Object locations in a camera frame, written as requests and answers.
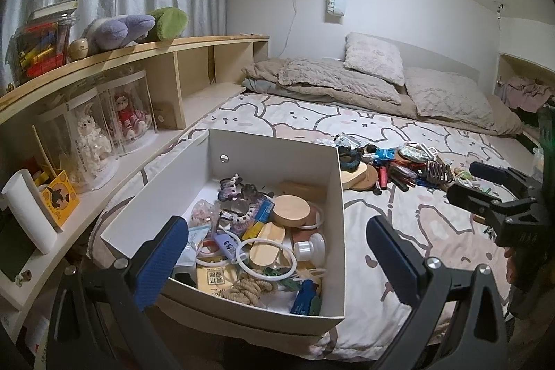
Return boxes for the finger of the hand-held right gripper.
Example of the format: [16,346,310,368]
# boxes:
[470,160,539,198]
[446,183,539,226]

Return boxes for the grey curtain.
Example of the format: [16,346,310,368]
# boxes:
[0,0,230,85]

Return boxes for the yellow cardboard box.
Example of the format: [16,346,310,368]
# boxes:
[39,170,81,227]

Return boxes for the person's right hand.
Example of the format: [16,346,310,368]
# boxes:
[503,246,524,289]

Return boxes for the tan printed packet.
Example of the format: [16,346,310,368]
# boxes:
[196,266,239,293]

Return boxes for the coiled rope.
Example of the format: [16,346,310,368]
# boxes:
[225,272,278,306]

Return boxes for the brown hair claw clip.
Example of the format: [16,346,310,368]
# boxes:
[422,160,454,184]

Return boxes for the red doll in clear case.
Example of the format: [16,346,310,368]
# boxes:
[97,71,157,156]

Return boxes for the long quilted beige pillow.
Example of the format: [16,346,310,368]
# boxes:
[277,58,402,105]

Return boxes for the round wooden discs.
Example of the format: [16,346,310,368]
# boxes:
[340,164,380,192]

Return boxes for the white doll in clear case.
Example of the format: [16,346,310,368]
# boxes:
[37,88,120,193]

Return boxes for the iridescent oval compact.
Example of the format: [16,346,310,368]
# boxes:
[396,147,428,163]

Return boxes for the pile of clothes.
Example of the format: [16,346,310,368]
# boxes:
[496,76,555,113]

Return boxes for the striped bracelet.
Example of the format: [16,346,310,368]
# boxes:
[219,197,265,232]

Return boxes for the small fluffy beige pillow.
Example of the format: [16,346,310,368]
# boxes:
[344,33,406,87]

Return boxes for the wide quilted beige pillow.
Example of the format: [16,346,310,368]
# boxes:
[405,68,495,130]

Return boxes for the bunny printed blanket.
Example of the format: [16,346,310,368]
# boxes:
[89,93,543,370]

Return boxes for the wooden stick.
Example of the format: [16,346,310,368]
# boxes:
[31,125,57,180]

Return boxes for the large white ring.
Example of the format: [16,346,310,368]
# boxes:
[235,238,298,282]

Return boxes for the small white ring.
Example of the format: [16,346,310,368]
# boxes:
[299,207,327,231]

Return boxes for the white storage box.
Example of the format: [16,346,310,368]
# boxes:
[100,128,348,338]

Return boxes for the small wooden ball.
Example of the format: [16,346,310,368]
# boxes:
[68,38,90,61]

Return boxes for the purple plush toy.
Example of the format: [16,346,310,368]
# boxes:
[82,14,156,52]

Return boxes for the green plush toy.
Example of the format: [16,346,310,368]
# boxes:
[147,7,189,42]

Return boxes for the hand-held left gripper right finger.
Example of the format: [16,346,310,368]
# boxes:
[365,215,510,370]

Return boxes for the white paper roll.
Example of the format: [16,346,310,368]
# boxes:
[1,171,57,255]

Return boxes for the small cardboard box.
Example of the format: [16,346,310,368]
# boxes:
[153,101,178,131]

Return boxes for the rectangular wooden block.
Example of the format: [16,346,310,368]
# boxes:
[280,180,327,201]

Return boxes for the purple lighter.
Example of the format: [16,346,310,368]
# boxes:
[212,233,244,262]

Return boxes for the book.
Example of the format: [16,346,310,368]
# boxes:
[32,0,79,21]

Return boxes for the round wooden box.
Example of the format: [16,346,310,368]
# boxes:
[271,194,317,229]

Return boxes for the beige duvet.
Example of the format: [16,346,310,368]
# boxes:
[241,58,525,137]

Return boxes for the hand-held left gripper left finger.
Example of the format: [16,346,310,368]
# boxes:
[45,215,190,370]

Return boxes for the wooden shelf unit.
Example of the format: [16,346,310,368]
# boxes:
[0,34,270,310]

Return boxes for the dark beaded bracelet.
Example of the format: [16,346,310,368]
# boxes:
[334,134,380,171]

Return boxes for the clear jar of coloured items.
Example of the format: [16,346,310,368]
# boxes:
[11,12,79,87]

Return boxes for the pink crystals bag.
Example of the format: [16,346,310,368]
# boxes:
[191,199,217,230]

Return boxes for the white plastic bottle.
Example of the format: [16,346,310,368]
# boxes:
[295,232,327,262]

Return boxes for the dark beaded keychain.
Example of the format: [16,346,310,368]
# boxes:
[219,175,275,206]

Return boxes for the oval wooden piece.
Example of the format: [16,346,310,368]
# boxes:
[247,242,289,269]

